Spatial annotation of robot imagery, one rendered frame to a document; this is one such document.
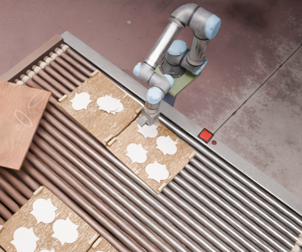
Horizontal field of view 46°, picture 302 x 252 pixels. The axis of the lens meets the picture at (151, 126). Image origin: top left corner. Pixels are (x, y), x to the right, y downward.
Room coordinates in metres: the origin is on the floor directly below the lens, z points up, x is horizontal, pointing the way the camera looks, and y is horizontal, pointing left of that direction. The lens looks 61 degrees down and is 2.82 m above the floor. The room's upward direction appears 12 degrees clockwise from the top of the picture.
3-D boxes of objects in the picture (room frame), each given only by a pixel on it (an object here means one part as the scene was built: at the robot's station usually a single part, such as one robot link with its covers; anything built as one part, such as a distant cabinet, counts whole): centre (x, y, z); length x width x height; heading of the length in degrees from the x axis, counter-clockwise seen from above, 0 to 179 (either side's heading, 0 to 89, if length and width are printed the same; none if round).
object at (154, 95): (1.00, 0.02, 1.29); 0.09 x 0.08 x 0.11; 156
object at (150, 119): (0.98, 0.03, 1.13); 0.12 x 0.09 x 0.16; 139
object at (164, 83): (1.10, -0.01, 1.29); 0.11 x 0.11 x 0.08; 66
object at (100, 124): (1.10, 0.32, 0.93); 0.41 x 0.35 x 0.02; 59
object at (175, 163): (0.87, -0.03, 0.93); 0.41 x 0.35 x 0.02; 58
